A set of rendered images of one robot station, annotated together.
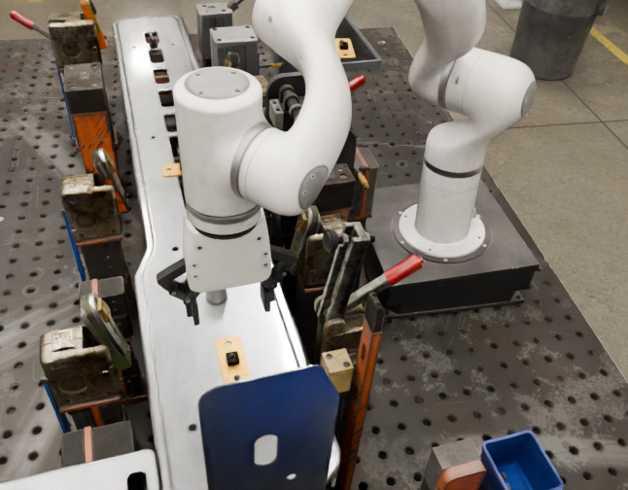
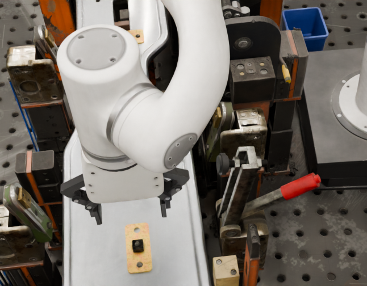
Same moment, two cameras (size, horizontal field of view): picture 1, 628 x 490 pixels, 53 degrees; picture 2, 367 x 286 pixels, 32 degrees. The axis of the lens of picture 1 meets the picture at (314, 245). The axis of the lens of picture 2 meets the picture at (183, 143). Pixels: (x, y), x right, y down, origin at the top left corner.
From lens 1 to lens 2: 0.22 m
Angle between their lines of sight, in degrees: 15
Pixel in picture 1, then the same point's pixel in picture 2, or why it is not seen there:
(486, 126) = not seen: outside the picture
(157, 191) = not seen: hidden behind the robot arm
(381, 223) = (322, 91)
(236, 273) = (129, 192)
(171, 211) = not seen: hidden behind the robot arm
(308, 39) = (183, 9)
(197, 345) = (109, 228)
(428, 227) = (366, 104)
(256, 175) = (126, 139)
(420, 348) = (343, 224)
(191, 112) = (68, 80)
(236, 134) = (111, 99)
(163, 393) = (74, 272)
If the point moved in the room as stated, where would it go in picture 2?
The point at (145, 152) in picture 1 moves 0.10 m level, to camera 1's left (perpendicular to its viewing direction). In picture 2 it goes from (88, 17) to (43, 11)
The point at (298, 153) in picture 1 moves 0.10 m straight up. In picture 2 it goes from (163, 125) to (155, 52)
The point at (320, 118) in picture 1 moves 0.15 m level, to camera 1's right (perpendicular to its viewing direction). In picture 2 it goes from (186, 93) to (344, 118)
